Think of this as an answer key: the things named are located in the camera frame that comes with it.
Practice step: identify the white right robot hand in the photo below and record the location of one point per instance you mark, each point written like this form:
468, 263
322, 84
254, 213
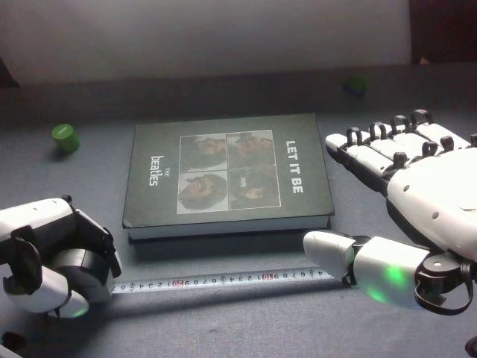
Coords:
439, 201

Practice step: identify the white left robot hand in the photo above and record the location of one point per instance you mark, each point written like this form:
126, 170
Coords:
37, 216

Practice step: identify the grey tape measure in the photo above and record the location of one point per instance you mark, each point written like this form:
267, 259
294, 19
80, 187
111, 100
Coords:
223, 279

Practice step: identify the black Beatles book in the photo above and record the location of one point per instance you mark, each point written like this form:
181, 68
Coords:
149, 141

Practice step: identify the green cylinder block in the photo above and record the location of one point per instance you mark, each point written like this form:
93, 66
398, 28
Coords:
66, 137

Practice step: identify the green and blue block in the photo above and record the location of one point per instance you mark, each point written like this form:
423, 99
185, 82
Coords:
354, 85

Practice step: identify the grey table cloth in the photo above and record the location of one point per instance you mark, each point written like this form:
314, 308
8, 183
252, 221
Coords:
238, 328

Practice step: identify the white backdrop board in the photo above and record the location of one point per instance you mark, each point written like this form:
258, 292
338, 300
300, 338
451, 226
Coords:
205, 37

